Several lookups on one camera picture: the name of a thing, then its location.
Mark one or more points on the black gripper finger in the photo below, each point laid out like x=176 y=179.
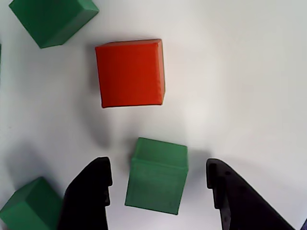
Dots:
x=239 y=208
x=86 y=203

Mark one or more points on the red cube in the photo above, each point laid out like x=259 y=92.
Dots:
x=130 y=74

